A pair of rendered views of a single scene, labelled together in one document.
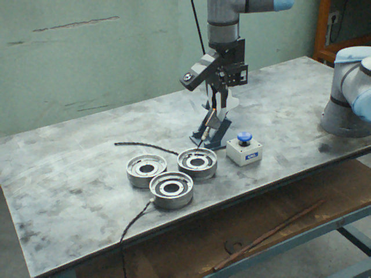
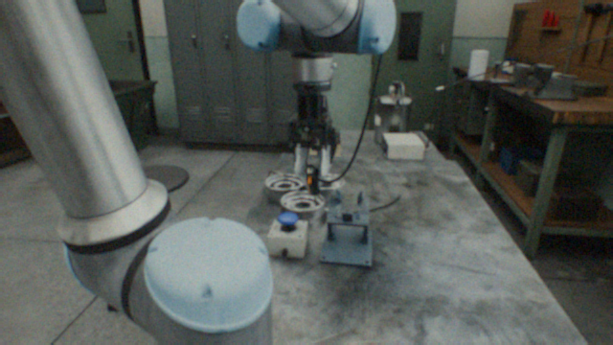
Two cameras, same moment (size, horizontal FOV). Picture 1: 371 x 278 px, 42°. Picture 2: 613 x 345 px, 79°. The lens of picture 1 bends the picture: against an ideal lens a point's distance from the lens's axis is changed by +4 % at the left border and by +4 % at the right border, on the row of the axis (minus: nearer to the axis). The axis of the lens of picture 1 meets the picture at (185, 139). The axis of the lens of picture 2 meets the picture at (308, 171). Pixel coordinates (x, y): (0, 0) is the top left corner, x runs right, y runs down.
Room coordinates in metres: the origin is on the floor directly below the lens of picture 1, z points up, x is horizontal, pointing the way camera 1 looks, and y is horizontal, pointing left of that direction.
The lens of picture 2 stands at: (1.45, -0.68, 1.23)
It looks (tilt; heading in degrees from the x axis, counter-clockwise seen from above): 22 degrees down; 124
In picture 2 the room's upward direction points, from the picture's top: straight up
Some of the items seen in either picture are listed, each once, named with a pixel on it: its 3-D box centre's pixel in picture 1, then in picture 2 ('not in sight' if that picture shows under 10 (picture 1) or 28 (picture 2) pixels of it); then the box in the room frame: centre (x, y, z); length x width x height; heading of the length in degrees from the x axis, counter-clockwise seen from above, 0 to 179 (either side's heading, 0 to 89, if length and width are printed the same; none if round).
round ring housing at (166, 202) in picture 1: (171, 190); (284, 188); (0.90, 0.04, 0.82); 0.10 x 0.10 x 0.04
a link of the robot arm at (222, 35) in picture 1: (222, 30); (313, 70); (1.08, -0.10, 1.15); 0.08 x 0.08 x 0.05
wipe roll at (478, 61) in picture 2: not in sight; (477, 64); (0.93, 2.34, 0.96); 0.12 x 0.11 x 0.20; 26
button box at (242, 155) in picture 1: (246, 149); (287, 238); (1.06, -0.16, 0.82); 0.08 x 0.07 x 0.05; 116
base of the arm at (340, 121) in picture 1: (350, 109); not in sight; (1.20, -0.48, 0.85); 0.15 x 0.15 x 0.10
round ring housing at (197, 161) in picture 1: (197, 164); (303, 208); (1.00, -0.03, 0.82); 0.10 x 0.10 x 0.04
